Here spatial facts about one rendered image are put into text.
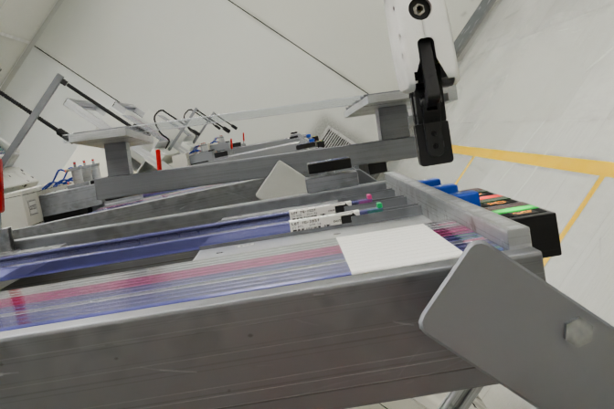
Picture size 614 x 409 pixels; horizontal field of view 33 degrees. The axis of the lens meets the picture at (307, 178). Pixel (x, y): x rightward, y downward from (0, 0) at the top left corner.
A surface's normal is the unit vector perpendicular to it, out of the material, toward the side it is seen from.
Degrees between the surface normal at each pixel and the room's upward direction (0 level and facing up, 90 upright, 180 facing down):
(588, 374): 90
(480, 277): 90
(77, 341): 90
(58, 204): 90
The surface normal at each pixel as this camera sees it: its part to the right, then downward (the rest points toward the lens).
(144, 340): 0.02, 0.05
